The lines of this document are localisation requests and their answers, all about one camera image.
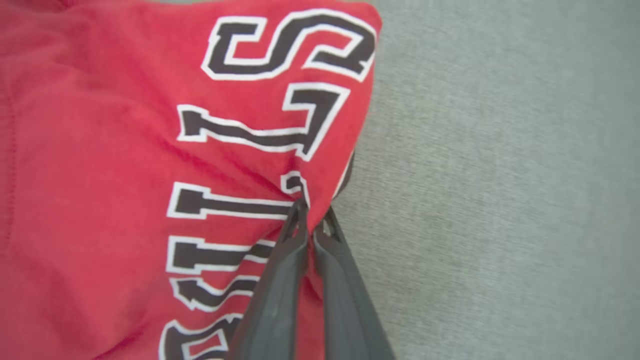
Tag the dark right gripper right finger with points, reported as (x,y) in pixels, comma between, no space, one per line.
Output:
(345,315)

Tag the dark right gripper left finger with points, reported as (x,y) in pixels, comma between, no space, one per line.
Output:
(275,310)

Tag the red garment with white stripes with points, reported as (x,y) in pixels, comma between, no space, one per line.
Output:
(100,150)

